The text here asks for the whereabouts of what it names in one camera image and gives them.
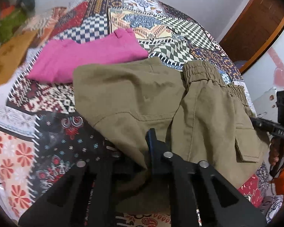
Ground olive khaki pants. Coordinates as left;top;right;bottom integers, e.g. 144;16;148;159
73;57;269;214

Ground folded pink garment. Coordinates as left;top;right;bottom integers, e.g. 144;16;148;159
27;28;148;84

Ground white cabinet with pink stickers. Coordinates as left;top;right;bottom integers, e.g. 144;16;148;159
243;30;284;122

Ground brown cardboard box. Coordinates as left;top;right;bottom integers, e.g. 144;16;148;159
0;30;38;85

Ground colourful patchwork bedspread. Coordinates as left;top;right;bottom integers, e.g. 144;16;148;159
0;0;269;226

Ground brown wooden door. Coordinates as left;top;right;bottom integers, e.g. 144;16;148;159
220;0;284;73

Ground person's right hand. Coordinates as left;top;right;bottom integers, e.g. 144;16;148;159
268;137;284;166

